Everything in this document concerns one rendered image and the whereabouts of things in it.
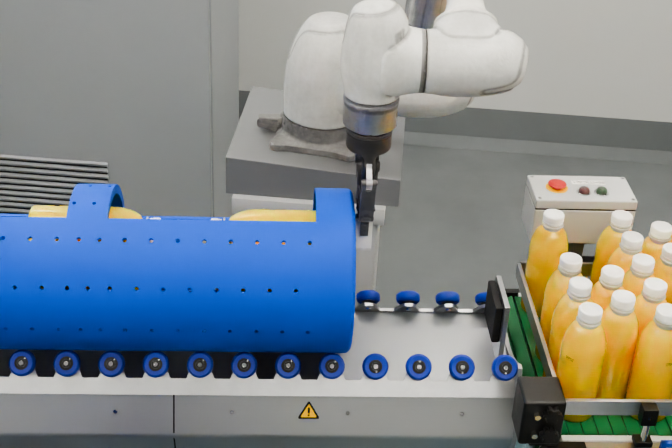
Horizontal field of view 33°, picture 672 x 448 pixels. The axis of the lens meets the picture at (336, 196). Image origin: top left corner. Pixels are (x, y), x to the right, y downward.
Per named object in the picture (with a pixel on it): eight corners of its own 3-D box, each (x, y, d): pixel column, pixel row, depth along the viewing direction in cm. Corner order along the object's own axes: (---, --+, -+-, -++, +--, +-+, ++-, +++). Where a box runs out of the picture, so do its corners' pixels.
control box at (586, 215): (521, 217, 232) (527, 173, 226) (616, 218, 233) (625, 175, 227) (529, 243, 223) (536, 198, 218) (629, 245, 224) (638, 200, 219)
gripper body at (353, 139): (394, 138, 180) (390, 188, 185) (390, 114, 188) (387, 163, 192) (347, 137, 180) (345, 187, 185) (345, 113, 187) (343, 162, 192)
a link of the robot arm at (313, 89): (281, 94, 246) (290, -1, 235) (364, 100, 248) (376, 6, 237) (281, 127, 232) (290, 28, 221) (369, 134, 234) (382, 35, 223)
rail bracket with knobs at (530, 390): (507, 414, 194) (515, 367, 189) (549, 415, 194) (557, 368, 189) (517, 455, 185) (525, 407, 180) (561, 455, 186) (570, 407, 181)
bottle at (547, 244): (546, 319, 217) (560, 238, 207) (514, 305, 220) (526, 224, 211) (563, 303, 222) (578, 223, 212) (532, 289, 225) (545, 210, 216)
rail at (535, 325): (515, 275, 222) (516, 262, 220) (519, 275, 222) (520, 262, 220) (556, 411, 187) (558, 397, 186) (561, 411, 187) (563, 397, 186)
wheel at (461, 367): (448, 354, 196) (449, 354, 194) (473, 354, 196) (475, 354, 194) (448, 380, 195) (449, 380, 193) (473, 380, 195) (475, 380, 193)
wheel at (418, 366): (429, 381, 195) (431, 381, 193) (403, 378, 195) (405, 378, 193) (431, 355, 195) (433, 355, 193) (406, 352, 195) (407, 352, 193)
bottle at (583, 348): (568, 387, 200) (584, 302, 190) (601, 408, 195) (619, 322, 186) (543, 404, 195) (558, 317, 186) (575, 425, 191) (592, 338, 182)
